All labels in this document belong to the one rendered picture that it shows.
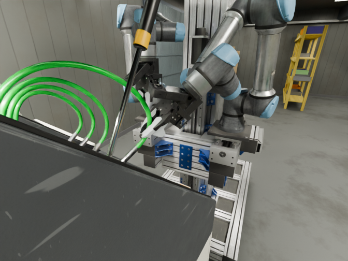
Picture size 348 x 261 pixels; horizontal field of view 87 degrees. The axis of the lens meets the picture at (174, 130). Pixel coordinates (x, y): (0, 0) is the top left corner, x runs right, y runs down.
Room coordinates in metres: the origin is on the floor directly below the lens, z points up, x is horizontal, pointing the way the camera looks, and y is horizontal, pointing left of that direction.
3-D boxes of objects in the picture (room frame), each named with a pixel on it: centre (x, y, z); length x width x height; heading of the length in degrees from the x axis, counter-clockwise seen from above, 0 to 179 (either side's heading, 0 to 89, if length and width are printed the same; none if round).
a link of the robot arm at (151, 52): (0.76, 0.11, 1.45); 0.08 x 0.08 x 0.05
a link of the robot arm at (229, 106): (1.00, -0.34, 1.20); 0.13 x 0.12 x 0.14; 48
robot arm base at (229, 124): (1.00, -0.33, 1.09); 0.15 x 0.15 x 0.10
